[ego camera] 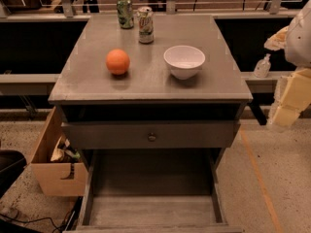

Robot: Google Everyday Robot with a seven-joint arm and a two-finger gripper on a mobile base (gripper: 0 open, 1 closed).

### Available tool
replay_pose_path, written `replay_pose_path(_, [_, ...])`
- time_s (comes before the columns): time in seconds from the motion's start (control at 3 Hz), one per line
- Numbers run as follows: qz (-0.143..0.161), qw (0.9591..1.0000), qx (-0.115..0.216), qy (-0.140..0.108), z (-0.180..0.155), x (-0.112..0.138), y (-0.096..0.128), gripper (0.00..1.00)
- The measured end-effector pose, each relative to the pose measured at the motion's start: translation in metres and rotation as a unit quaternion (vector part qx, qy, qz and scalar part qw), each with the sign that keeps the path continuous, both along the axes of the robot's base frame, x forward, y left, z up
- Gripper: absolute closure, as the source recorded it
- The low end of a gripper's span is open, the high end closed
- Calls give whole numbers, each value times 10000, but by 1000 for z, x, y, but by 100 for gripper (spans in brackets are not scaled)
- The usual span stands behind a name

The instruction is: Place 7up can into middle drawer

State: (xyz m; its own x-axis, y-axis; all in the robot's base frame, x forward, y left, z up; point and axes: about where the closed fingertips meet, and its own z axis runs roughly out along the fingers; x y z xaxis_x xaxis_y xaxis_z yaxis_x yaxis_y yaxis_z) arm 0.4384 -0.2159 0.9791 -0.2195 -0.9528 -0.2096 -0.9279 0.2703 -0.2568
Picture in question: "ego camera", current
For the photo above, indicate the white bowl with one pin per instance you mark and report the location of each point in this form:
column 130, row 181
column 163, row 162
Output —
column 184, row 62

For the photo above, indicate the open grey middle drawer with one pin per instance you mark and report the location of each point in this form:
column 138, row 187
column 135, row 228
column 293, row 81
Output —
column 152, row 191

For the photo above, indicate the green soda can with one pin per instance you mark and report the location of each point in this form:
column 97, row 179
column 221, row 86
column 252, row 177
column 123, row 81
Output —
column 125, row 14

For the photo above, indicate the grey top drawer with knob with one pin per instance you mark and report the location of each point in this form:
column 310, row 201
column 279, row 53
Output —
column 151, row 135

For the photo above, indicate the white 7up can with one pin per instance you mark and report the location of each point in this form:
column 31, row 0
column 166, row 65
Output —
column 145, row 23

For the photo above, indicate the black bin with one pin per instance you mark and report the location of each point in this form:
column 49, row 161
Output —
column 12, row 163

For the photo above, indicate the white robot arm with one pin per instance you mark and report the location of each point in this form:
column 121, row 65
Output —
column 295, row 41

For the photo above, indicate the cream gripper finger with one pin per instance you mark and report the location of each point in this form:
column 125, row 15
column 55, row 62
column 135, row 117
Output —
column 291, row 97

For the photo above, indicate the orange ball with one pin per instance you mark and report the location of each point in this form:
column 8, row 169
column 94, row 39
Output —
column 117, row 62

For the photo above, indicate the grey wooden drawer cabinet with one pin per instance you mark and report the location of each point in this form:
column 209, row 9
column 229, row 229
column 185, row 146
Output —
column 87, row 92

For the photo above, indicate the cardboard box with trash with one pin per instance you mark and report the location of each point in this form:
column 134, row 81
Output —
column 56, row 178

